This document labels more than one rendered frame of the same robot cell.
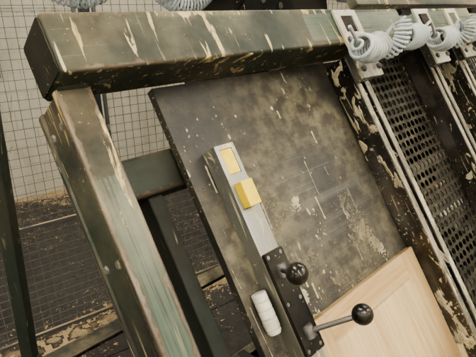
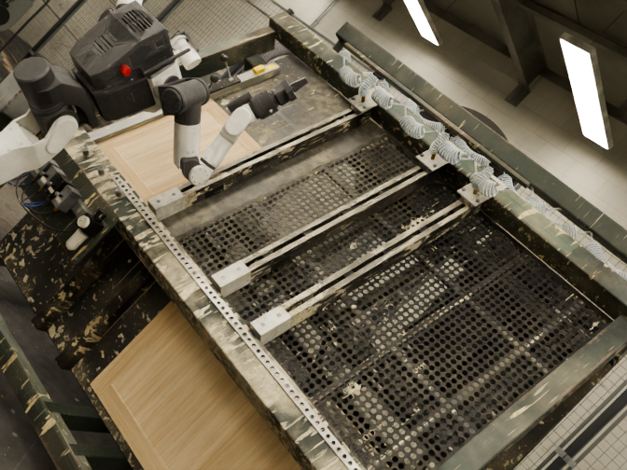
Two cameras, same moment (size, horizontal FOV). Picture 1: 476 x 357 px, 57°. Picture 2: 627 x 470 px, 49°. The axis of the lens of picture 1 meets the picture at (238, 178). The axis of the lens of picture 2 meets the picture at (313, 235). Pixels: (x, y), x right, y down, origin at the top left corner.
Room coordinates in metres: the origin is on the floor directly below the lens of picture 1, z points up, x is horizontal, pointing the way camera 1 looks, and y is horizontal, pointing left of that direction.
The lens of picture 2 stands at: (0.46, -3.26, 1.35)
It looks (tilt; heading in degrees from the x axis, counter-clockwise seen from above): 2 degrees down; 72
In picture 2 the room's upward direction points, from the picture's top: 44 degrees clockwise
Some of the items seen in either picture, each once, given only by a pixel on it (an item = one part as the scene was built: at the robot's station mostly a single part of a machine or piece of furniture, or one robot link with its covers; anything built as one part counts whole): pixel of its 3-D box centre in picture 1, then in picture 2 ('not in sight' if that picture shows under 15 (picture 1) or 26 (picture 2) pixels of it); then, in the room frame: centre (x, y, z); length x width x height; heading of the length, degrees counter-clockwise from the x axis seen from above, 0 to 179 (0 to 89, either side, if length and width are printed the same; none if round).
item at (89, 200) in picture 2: not in sight; (55, 195); (0.49, -0.59, 0.69); 0.50 x 0.14 x 0.24; 134
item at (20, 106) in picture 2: not in sight; (20, 95); (0.13, -0.32, 0.84); 0.12 x 0.12 x 0.18; 44
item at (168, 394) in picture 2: not in sight; (203, 422); (1.37, -1.06, 0.53); 0.90 x 0.02 x 0.55; 134
